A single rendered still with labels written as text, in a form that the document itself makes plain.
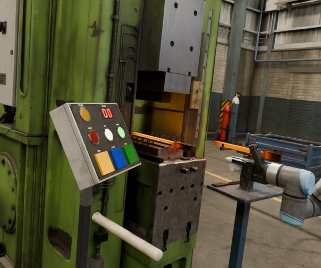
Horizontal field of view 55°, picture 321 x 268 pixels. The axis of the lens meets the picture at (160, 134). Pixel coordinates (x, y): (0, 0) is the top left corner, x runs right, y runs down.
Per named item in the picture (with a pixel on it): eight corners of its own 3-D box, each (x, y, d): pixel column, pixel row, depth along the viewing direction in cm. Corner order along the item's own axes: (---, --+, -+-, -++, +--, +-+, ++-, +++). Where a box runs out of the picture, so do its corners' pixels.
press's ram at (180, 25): (207, 78, 177) (215, 5, 171) (158, 70, 149) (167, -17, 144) (155, 76, 206) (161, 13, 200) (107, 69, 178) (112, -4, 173)
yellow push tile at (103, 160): (115, 170, 109) (107, 150, 109) (104, 175, 101) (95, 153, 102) (111, 172, 109) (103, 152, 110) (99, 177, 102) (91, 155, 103)
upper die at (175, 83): (189, 94, 168) (191, 76, 167) (163, 91, 154) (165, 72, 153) (138, 89, 197) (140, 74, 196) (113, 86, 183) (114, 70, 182)
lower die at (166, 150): (182, 158, 173) (184, 143, 172) (157, 161, 159) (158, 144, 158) (134, 144, 202) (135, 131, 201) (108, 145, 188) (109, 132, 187)
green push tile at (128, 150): (139, 161, 127) (131, 144, 127) (130, 164, 120) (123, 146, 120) (135, 162, 128) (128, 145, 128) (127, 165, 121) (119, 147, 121)
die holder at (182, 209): (197, 232, 185) (207, 158, 179) (151, 250, 158) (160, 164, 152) (136, 202, 224) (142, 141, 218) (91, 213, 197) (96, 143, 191)
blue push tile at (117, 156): (127, 165, 118) (120, 147, 118) (118, 169, 111) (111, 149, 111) (123, 167, 119) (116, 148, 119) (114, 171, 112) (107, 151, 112)
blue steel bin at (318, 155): (327, 185, 524) (334, 143, 514) (305, 191, 473) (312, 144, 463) (263, 168, 614) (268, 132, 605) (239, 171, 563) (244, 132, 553)
